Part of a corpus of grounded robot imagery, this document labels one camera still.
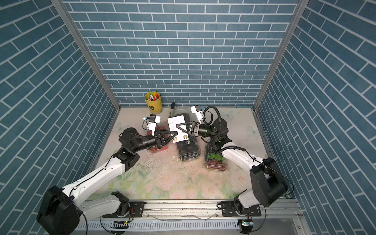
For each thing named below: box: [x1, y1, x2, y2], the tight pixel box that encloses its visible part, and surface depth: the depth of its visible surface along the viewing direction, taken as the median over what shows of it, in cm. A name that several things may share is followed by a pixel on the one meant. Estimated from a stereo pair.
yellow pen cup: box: [144, 91, 163, 115], surface depth 111 cm
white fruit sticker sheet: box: [167, 114, 189, 144], surface depth 68 cm
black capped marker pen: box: [168, 101, 177, 118], surface depth 118 cm
